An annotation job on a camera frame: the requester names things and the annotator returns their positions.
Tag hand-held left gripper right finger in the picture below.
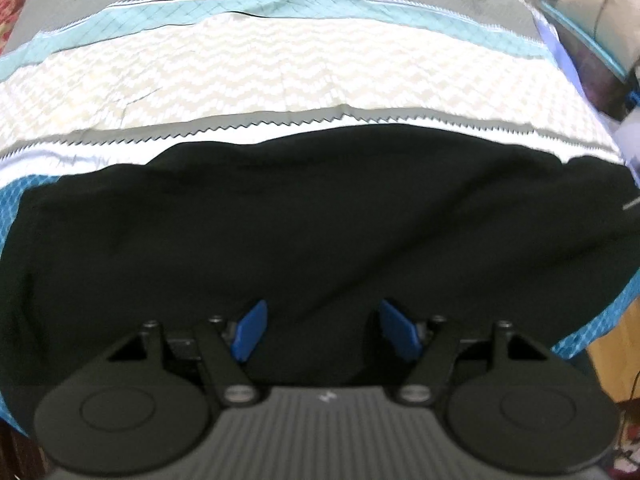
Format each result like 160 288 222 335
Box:
377 299 550 407

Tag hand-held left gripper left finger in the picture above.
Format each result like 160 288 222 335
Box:
106 300 269 407

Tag black pants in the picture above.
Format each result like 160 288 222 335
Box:
0 122 640 433

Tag striped patterned bed sheet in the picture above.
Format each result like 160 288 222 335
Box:
0 0 632 361

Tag red floral cloth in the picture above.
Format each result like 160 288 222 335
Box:
0 0 53 53

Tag wooden bed frame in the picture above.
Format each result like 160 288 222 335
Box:
582 302 640 403

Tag black cable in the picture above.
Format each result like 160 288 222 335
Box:
617 367 640 461

